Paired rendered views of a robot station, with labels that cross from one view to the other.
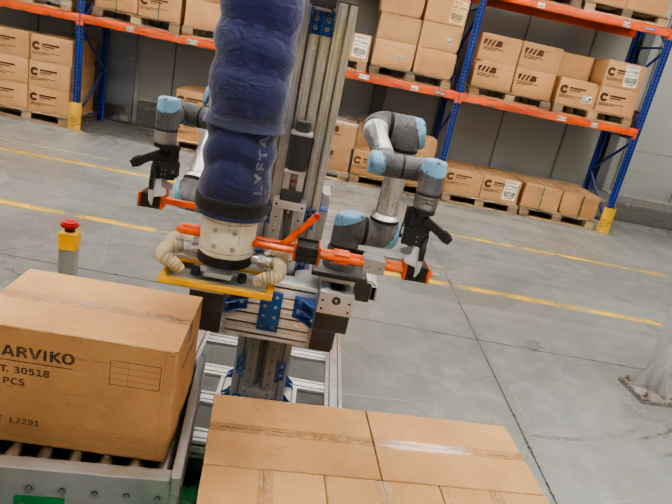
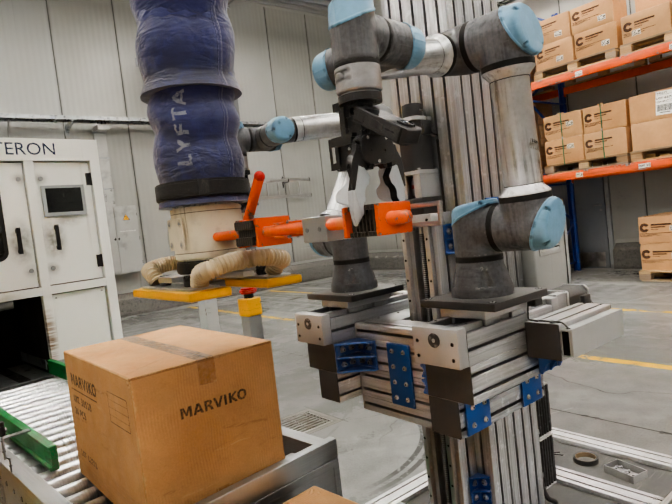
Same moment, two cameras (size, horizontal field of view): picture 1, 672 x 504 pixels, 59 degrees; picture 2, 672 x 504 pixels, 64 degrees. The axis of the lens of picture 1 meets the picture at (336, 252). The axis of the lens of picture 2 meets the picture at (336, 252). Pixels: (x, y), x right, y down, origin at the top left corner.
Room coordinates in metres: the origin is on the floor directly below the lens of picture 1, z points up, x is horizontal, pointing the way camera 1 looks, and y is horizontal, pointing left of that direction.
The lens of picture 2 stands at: (1.24, -0.93, 1.26)
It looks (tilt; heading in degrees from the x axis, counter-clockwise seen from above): 3 degrees down; 56
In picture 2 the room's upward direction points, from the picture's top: 7 degrees counter-clockwise
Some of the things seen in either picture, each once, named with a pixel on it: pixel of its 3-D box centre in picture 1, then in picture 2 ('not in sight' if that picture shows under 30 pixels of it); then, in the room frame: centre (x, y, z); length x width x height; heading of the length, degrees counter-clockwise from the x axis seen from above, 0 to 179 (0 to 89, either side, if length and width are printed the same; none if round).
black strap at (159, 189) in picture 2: (233, 200); (204, 191); (1.75, 0.34, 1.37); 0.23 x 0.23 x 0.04
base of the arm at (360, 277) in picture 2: not in sight; (352, 273); (2.26, 0.47, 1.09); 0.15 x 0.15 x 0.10
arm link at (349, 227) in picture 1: (349, 227); (478, 227); (2.29, -0.03, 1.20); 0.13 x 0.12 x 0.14; 99
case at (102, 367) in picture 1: (94, 360); (169, 410); (1.69, 0.71, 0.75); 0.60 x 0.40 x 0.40; 96
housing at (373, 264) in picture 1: (373, 264); (327, 228); (1.78, -0.12, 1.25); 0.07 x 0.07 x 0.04; 5
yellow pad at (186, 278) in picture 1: (218, 278); (177, 285); (1.65, 0.33, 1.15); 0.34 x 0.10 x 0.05; 95
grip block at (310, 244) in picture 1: (306, 250); (263, 231); (1.77, 0.09, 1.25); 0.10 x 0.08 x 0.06; 5
